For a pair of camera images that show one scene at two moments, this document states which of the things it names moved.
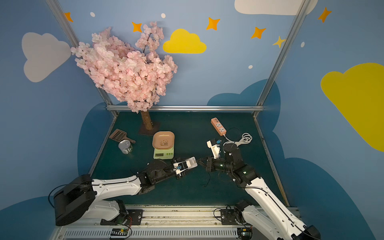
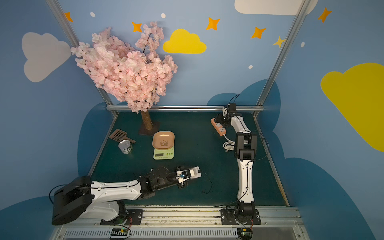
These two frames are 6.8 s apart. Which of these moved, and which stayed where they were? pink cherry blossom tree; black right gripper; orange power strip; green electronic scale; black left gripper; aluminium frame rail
Moved: black right gripper; black left gripper
Stayed: green electronic scale; pink cherry blossom tree; aluminium frame rail; orange power strip
